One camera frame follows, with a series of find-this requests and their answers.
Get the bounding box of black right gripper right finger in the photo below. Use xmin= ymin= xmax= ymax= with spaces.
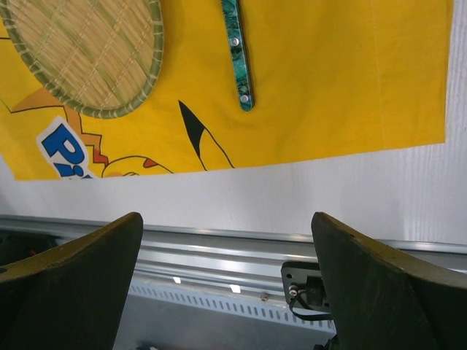
xmin=311 ymin=212 xmax=466 ymax=349

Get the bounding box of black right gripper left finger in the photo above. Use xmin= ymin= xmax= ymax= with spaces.
xmin=1 ymin=212 xmax=143 ymax=349

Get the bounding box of yellow printed cloth placemat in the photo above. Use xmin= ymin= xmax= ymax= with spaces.
xmin=1 ymin=1 xmax=454 ymax=180

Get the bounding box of round woven yellow plate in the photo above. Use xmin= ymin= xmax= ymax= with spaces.
xmin=1 ymin=1 xmax=164 ymax=119

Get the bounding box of green handled spoon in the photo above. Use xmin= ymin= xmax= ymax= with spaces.
xmin=220 ymin=0 xmax=255 ymax=112

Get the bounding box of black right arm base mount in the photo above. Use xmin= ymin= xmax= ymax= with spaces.
xmin=281 ymin=261 xmax=333 ymax=322

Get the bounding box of white slotted cable duct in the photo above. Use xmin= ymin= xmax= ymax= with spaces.
xmin=128 ymin=281 xmax=336 ymax=333

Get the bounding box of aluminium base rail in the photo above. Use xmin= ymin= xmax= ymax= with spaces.
xmin=1 ymin=215 xmax=466 ymax=291

